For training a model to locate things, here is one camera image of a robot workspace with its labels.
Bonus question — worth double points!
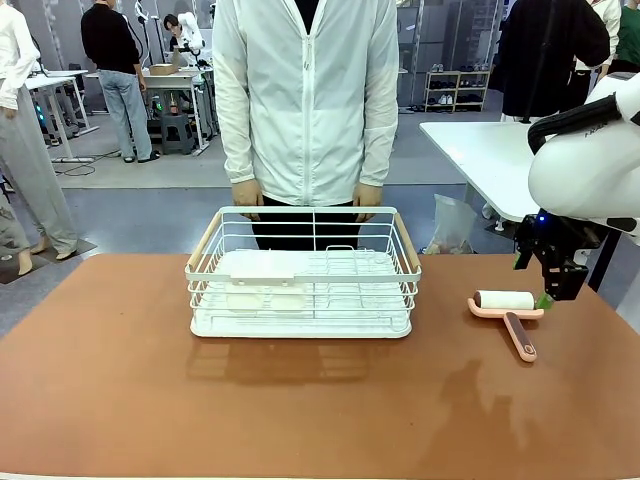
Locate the person white top grey trousers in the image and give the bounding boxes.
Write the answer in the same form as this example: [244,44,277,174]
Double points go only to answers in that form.
[0,0,79,261]

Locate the person in black coat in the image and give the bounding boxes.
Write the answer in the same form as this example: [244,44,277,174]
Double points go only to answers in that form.
[499,0,611,124]

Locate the white wire dish rack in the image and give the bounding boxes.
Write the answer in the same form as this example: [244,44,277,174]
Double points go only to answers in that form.
[184,206,423,340]

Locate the wooden shoe rack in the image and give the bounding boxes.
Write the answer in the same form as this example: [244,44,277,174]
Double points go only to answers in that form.
[423,69,492,113]

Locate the person in green top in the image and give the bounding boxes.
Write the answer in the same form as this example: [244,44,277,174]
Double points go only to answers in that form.
[607,0,640,76]

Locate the person in white zip jacket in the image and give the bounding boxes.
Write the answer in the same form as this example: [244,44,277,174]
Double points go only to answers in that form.
[212,0,400,252]

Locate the white side table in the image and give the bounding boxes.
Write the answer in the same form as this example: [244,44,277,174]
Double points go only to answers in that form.
[418,121,624,294]

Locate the black corrugated cable hose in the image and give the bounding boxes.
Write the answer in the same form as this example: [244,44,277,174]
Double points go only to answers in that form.
[527,93,625,154]

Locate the white desk with cardboard box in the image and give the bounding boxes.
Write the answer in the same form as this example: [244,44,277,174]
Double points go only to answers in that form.
[84,67,221,157]

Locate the dark-haired person near robot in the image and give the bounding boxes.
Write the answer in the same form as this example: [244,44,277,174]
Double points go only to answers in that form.
[163,13,187,54]

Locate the long white desk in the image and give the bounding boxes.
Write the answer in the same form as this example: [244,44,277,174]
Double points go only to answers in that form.
[24,69,101,164]

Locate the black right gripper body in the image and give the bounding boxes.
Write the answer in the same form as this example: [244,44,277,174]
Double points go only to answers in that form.
[519,212,609,259]

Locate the person's right forearm white sleeve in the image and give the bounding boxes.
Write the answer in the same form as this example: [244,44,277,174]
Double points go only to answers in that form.
[219,99,262,185]

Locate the person's left forearm white sleeve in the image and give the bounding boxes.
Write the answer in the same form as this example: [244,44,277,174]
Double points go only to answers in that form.
[358,99,400,188]

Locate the pink lint roller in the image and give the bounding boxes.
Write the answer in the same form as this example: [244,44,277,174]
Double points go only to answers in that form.
[467,288,545,363]

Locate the person's right hand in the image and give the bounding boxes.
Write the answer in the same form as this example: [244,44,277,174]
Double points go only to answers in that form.
[232,178,265,222]

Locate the grey plastic stool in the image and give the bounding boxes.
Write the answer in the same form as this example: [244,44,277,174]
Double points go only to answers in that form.
[160,113,196,156]

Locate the person's left hand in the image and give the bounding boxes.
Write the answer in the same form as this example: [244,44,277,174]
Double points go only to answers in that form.
[352,182,385,224]

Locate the clear plastic bag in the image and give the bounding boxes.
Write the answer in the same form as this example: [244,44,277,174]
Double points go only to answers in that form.
[424,193,479,255]

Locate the person black sweater blue jeans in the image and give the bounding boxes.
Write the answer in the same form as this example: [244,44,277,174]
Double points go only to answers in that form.
[80,0,162,165]

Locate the white plastic cutlery holder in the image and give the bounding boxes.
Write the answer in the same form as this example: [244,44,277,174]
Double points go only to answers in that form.
[214,248,308,314]

